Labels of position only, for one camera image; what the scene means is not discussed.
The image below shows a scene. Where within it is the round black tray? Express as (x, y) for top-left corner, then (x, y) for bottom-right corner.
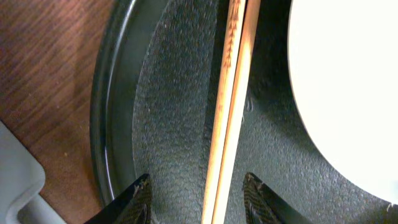
(90, 1), (397, 223)

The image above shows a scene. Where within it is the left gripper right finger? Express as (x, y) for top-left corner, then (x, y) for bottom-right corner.
(242, 172), (311, 224)

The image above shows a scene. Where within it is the grey plate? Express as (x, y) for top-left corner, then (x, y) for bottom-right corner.
(288, 0), (397, 204)

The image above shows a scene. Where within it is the wooden chopstick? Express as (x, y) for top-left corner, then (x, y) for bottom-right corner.
(201, 0), (246, 224)
(211, 0), (261, 223)

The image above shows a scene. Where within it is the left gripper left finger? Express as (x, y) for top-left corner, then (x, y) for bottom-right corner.
(85, 174), (152, 224)

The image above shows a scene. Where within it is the grey dishwasher rack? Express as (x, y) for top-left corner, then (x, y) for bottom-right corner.
(1, 124), (65, 224)

